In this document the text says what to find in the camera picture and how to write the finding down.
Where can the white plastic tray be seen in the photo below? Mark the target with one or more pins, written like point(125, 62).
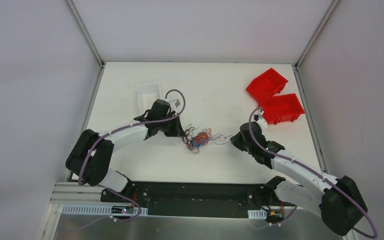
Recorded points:
point(147, 93)

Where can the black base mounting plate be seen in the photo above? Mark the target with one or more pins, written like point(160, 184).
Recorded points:
point(208, 200)

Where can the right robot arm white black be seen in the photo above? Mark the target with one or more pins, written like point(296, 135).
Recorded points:
point(337, 201)

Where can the far red plastic bin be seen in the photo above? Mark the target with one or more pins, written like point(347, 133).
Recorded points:
point(266, 85)

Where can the right white slotted cable duct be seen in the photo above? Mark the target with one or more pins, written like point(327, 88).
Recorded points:
point(257, 214)

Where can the white slotted cable duct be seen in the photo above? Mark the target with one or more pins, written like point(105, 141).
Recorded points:
point(257, 214)
point(103, 210)

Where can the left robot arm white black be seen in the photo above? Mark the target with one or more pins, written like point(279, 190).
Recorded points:
point(92, 153)

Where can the near red plastic bin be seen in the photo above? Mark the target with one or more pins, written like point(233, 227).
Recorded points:
point(281, 108)

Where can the red plastic bin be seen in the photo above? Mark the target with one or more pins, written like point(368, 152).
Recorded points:
point(281, 108)
point(266, 85)

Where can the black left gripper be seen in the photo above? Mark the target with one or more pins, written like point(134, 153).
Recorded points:
point(173, 127)

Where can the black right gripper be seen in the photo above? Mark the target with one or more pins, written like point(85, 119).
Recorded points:
point(240, 142)

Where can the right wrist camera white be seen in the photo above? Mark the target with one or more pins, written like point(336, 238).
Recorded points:
point(259, 119)

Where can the left white slotted cable duct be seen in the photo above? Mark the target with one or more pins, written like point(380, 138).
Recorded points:
point(103, 210)

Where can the aluminium frame rail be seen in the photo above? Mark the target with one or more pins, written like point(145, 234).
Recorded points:
point(72, 193)

